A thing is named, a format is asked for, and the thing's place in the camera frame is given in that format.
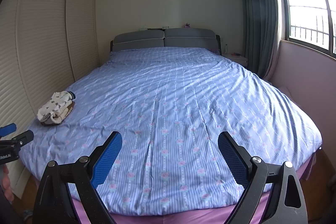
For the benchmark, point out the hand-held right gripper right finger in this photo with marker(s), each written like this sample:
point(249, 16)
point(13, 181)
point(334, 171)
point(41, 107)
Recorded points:
point(233, 158)

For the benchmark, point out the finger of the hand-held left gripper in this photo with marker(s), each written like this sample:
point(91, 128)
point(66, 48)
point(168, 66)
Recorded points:
point(26, 136)
point(8, 129)

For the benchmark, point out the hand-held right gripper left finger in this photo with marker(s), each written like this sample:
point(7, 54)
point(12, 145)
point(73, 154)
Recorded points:
point(107, 158)

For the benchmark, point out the cream printed polo shirt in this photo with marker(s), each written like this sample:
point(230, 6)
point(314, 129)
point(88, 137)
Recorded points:
point(56, 104)

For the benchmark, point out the person's left hand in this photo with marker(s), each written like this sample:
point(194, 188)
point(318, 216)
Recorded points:
point(5, 184)

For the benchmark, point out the folded cream garment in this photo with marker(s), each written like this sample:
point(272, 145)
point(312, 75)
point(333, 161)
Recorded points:
point(59, 117)

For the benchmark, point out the bed with blue floral sheet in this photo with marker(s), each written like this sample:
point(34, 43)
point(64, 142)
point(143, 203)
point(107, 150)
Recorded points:
point(183, 95)

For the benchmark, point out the white nightstand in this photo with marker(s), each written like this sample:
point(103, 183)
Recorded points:
point(239, 58)

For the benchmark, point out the cream louvered wardrobe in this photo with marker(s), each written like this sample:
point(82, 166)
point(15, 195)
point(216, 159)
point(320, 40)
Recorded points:
point(39, 29)

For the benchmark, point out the grey padded headboard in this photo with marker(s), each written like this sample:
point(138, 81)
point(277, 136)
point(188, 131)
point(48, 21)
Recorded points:
point(139, 39)

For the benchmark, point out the dark flat items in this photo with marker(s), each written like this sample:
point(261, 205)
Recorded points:
point(155, 28)

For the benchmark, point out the small purple figurine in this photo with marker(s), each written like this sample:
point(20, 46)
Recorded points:
point(187, 25)

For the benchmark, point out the teal curtain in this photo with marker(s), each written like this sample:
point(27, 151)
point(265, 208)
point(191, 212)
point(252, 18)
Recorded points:
point(258, 16)

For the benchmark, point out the barred window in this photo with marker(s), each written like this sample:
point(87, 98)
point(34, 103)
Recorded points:
point(304, 3)

